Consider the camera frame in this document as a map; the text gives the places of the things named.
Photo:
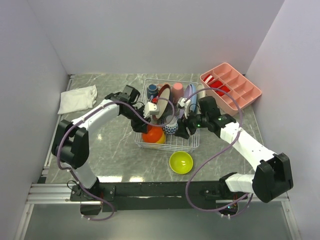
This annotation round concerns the red white striped item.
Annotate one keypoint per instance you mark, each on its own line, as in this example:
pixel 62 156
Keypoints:
pixel 208 78

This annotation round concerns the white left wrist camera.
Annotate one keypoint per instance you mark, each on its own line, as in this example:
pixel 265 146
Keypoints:
pixel 150 109

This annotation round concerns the pink compartment organizer tray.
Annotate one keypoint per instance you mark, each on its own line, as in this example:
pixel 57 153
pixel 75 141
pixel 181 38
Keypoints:
pixel 242 91

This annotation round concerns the white wire dish rack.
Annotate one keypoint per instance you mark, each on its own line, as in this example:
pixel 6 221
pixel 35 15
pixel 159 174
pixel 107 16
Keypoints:
pixel 172 143

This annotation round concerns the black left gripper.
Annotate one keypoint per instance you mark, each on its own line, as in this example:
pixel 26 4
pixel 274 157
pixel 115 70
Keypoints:
pixel 139 126

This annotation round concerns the white folded cloth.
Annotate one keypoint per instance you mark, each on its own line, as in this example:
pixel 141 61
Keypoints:
pixel 79 99

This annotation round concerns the orange-yellow bowl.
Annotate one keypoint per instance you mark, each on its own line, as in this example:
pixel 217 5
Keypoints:
pixel 163 138

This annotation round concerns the dark red rimmed plate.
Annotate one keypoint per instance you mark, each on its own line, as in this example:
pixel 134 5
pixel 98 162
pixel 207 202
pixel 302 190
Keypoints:
pixel 164 94

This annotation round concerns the red cloth item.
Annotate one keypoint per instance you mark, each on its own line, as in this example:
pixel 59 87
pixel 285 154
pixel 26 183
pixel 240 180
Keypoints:
pixel 216 84
pixel 222 90

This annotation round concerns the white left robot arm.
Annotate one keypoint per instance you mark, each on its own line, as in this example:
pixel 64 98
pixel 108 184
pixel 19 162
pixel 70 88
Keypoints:
pixel 71 144

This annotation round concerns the dark blue ceramic mug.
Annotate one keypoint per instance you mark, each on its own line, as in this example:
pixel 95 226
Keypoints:
pixel 152 91

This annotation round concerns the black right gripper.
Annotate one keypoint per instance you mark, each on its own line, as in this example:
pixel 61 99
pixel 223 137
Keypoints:
pixel 183 124

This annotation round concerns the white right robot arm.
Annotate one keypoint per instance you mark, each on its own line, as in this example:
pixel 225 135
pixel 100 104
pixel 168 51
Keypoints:
pixel 272 172

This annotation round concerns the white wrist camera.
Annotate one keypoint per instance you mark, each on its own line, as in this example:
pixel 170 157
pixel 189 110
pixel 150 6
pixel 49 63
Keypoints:
pixel 150 109
pixel 183 103

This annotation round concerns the lime green bowl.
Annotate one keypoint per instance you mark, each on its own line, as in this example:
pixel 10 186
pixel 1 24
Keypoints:
pixel 181 162

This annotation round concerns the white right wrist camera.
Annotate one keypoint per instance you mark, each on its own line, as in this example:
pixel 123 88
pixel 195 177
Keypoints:
pixel 183 103

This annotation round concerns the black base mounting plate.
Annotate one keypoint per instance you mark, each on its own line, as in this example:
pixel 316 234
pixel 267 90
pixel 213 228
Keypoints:
pixel 124 196

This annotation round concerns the cream and blue plate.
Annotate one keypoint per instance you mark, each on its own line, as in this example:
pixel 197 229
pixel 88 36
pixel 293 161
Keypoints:
pixel 201 93

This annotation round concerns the pink plastic cup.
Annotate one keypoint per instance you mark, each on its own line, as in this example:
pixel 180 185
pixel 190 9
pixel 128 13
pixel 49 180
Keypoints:
pixel 177 91

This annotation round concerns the red-orange bowl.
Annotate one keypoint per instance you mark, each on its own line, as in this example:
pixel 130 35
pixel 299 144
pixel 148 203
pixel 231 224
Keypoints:
pixel 154 133

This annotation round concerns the aluminium rail frame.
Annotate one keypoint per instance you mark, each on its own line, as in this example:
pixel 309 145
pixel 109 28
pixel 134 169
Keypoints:
pixel 50 215

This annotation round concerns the red white patterned bowl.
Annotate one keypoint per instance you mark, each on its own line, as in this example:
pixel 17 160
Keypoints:
pixel 171 125

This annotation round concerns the lavender plate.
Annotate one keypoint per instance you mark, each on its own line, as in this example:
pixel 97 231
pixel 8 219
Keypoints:
pixel 186 95

